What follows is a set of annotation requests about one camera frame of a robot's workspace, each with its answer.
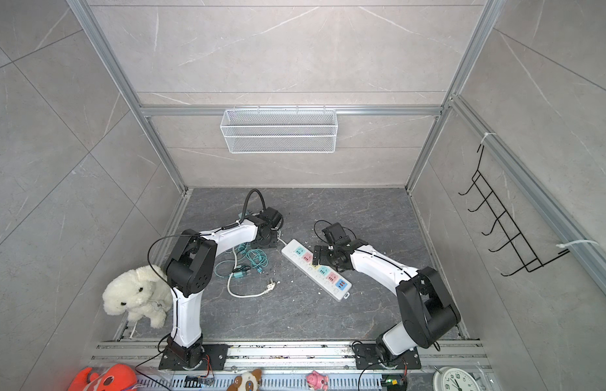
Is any white multicolour power strip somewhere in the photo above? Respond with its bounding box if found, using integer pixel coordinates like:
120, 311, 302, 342
225, 238, 354, 302

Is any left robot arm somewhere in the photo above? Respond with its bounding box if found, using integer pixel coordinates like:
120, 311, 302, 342
157, 189, 283, 368

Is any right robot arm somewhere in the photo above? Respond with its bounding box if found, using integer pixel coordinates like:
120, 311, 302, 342
313, 223, 461, 365

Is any pink plush toy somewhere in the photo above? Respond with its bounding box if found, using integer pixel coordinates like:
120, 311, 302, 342
306, 371, 329, 391

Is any white plush dog toy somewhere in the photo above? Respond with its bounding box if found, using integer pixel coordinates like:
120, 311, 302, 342
102, 266, 173, 329

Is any brown white plush puppy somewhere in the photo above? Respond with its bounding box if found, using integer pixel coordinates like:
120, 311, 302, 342
226, 368, 262, 391

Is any white analog clock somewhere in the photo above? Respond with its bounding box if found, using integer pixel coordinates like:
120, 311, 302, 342
433, 367, 482, 391

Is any red plush toy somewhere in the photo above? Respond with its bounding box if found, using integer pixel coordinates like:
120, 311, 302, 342
68, 363, 138, 391

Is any teal cable bundle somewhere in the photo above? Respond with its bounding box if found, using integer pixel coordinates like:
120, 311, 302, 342
213, 243, 270, 275

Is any white wire mesh basket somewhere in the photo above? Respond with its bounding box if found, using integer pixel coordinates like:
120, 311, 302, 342
220, 109, 339, 154

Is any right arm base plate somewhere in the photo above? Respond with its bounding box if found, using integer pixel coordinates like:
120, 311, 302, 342
350, 340, 422, 371

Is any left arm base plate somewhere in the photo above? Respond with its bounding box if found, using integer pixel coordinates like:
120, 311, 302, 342
158, 344, 229, 371

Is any black wire hook rack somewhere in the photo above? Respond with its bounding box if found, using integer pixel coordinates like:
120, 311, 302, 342
458, 145, 571, 278

